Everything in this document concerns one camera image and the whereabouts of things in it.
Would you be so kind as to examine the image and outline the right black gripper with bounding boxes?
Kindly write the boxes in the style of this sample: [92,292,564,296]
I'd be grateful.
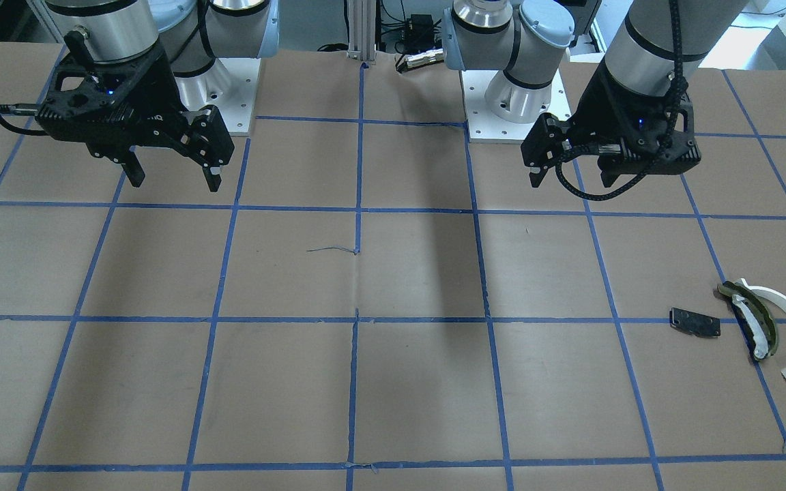
[35,44,235,192]

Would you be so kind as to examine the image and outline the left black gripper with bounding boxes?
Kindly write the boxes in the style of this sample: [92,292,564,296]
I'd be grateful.
[529,65,701,188]

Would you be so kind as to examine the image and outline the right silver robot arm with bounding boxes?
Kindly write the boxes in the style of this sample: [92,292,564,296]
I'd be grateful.
[32,1,280,192]

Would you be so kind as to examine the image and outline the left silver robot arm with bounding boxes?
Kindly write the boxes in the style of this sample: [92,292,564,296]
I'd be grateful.
[441,1,746,201]

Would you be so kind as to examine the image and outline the black flat plate part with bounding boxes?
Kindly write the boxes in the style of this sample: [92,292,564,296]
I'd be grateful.
[669,308,721,338]

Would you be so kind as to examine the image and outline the brown paper table cover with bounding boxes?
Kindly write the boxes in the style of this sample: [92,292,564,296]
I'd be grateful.
[0,43,786,490]

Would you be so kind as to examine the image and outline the olive curved brake shoe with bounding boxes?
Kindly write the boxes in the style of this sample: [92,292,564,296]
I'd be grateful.
[716,280,779,363]

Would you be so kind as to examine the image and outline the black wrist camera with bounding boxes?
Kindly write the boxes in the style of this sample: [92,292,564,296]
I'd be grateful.
[520,113,570,168]

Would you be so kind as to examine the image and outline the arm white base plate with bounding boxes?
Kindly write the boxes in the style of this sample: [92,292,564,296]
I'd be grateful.
[461,70,572,144]
[175,58,262,136]

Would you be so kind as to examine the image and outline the black braided cable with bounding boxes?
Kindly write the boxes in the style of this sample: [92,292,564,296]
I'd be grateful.
[554,0,687,203]

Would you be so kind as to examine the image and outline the aluminium frame post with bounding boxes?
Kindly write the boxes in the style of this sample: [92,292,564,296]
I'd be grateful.
[345,1,378,68]

